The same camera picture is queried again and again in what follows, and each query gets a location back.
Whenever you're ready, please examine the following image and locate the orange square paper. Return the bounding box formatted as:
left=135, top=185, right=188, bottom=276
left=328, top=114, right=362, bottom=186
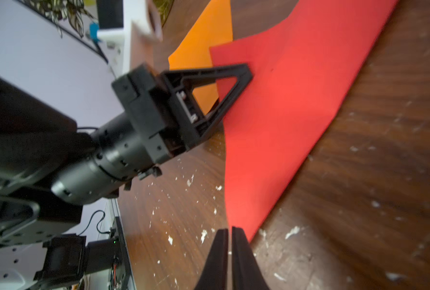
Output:
left=167, top=0, right=234, bottom=115

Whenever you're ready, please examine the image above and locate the potted artificial plant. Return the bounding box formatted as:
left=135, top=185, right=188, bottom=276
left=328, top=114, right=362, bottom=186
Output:
left=20, top=1, right=173, bottom=42

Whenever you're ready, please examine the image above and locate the red square paper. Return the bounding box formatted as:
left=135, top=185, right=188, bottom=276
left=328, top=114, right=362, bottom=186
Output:
left=210, top=1, right=396, bottom=239

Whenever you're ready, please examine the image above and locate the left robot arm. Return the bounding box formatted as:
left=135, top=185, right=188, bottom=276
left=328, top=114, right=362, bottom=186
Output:
left=0, top=64, right=252, bottom=290

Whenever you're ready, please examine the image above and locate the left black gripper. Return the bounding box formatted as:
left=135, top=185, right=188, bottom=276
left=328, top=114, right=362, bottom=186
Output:
left=111, top=63, right=254, bottom=166

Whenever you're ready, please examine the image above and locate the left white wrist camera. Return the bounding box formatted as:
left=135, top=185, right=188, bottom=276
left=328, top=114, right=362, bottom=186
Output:
left=96, top=0, right=163, bottom=78

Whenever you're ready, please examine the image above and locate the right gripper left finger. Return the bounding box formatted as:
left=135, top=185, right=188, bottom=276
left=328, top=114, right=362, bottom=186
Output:
left=194, top=229, right=229, bottom=290

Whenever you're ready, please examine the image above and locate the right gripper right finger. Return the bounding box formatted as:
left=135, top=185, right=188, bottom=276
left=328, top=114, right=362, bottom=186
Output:
left=231, top=227, right=269, bottom=290

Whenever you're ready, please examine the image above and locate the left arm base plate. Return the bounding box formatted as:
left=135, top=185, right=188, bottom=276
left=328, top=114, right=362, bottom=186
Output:
left=108, top=199, right=136, bottom=290

